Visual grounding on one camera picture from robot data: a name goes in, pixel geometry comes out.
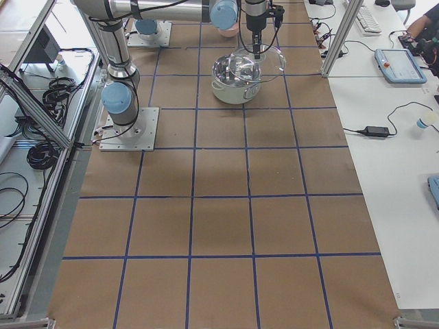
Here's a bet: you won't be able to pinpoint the blue teach pendant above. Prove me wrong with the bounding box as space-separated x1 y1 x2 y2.
374 49 427 84
427 175 439 208

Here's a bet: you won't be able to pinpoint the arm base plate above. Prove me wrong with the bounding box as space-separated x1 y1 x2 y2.
99 108 160 151
127 19 172 48

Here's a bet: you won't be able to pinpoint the glass pot lid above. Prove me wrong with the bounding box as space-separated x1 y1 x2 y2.
228 44 286 82

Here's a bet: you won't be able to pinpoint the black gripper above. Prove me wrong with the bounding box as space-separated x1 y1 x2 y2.
244 0 284 60

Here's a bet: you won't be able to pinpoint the pale green cooking pot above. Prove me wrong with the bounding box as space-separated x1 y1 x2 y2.
211 55 261 105

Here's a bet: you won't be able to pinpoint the aluminium frame post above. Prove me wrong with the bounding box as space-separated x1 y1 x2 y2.
322 0 363 77

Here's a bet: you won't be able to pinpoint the person forearm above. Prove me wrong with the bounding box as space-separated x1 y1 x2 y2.
407 15 433 38

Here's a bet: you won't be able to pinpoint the paper cup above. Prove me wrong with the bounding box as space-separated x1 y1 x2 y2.
416 111 438 129

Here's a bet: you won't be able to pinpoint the white keyboard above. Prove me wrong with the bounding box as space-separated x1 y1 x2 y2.
355 5 382 36

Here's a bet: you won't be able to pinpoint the pink bowl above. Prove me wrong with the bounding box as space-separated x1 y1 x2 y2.
218 29 238 38

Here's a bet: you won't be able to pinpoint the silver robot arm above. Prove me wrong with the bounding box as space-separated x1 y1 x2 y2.
134 19 158 36
75 1 285 151

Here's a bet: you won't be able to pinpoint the black power adapter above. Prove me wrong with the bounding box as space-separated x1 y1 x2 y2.
356 126 391 138

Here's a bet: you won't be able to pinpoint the coiled black cables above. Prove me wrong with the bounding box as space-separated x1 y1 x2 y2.
26 141 58 171

